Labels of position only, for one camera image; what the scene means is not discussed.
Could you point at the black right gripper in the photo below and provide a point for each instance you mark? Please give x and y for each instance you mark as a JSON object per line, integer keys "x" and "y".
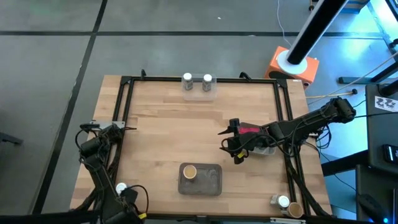
{"x": 239, "y": 141}

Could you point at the black computer mouse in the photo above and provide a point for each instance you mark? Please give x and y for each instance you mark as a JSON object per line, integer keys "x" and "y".
{"x": 371, "y": 207}

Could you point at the white printed sticker sheet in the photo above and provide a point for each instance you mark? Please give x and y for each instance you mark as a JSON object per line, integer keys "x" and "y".
{"x": 385, "y": 104}

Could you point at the silver aluminium bracket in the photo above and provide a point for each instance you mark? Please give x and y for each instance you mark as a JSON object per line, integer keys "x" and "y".
{"x": 287, "y": 220}

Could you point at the white round base plate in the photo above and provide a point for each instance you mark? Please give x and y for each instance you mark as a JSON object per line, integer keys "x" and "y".
{"x": 284, "y": 67}

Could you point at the black stand foot bar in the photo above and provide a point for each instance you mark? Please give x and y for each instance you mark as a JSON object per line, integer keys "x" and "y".
{"x": 357, "y": 80}

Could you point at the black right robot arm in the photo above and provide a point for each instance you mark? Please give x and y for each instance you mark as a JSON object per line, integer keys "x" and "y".
{"x": 311, "y": 119}

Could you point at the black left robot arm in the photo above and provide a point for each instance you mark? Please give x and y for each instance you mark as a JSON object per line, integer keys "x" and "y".
{"x": 104, "y": 189}

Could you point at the black desk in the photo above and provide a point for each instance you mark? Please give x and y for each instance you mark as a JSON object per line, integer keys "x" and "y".
{"x": 381, "y": 140}

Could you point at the black smartphone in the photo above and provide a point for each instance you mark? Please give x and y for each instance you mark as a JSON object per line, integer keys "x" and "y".
{"x": 391, "y": 154}

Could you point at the dark floor stand leg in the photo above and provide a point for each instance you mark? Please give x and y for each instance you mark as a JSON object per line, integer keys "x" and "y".
{"x": 9, "y": 138}

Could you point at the orange box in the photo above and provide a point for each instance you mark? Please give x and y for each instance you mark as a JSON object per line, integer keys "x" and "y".
{"x": 276, "y": 67}

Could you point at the black pole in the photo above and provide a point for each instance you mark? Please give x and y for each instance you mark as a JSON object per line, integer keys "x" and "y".
{"x": 314, "y": 31}

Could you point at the red paprika tin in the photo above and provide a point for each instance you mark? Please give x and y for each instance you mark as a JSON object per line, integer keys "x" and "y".
{"x": 248, "y": 130}

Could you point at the clear plastic bin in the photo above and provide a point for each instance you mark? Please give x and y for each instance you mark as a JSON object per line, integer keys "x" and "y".
{"x": 199, "y": 95}

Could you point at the smoky transparent plastic bin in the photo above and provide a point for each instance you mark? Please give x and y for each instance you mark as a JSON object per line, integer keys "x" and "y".
{"x": 208, "y": 183}

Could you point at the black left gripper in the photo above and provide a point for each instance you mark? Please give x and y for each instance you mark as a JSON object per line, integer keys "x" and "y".
{"x": 132, "y": 208}

